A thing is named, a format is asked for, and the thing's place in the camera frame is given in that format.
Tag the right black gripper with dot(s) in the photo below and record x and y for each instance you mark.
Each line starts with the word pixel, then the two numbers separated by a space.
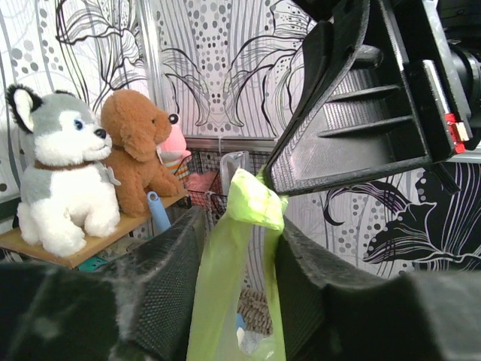
pixel 356 120

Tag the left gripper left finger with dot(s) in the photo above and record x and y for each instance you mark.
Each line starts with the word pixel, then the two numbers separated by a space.
pixel 136 307

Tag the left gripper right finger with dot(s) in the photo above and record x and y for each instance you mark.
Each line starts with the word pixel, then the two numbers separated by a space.
pixel 332 310

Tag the green plastic trash bag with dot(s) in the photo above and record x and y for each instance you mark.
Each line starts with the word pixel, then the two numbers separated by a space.
pixel 213 331

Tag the teal folded cloth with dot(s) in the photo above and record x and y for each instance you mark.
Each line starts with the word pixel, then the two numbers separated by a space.
pixel 91 264

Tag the blue floor sweeper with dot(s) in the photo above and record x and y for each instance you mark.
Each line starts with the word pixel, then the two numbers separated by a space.
pixel 158 212

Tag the silver foil pouch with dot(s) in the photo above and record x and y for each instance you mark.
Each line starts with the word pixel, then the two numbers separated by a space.
pixel 229 164

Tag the white plush dog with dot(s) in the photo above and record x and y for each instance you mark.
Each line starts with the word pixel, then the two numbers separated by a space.
pixel 67 193

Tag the black metal shelf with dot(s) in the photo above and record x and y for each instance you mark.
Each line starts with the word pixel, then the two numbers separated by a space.
pixel 13 241

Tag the pink plush toy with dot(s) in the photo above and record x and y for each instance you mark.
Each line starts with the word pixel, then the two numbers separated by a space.
pixel 173 152

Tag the brown teddy bear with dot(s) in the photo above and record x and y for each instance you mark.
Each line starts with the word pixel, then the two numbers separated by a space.
pixel 137 126

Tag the black wire basket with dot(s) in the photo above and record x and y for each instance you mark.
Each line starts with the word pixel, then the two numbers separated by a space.
pixel 200 174

